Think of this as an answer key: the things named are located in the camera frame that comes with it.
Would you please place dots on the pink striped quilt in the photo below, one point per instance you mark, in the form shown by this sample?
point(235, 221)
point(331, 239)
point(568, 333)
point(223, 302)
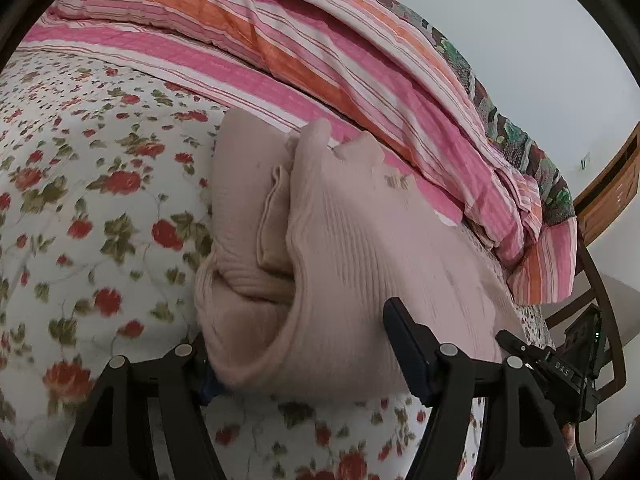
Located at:
point(310, 50)

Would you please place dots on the floral bed sheet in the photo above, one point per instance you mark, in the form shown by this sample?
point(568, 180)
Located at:
point(100, 210)

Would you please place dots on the brown wooden door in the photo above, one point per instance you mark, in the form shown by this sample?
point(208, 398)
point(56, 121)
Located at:
point(617, 195)

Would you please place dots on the floral patchwork quilt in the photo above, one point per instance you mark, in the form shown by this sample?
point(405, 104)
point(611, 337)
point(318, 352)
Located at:
point(505, 135)

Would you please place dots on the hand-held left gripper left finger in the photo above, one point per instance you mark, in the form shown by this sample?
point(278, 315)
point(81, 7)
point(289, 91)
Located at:
point(209, 389)

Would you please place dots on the pink knit sweater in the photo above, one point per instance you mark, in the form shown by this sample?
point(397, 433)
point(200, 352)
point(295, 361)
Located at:
point(350, 260)

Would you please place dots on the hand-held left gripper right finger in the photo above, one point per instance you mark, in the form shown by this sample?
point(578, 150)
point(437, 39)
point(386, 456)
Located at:
point(410, 355)

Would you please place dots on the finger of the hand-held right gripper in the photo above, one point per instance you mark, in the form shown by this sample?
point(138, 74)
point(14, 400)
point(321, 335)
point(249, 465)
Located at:
point(517, 346)

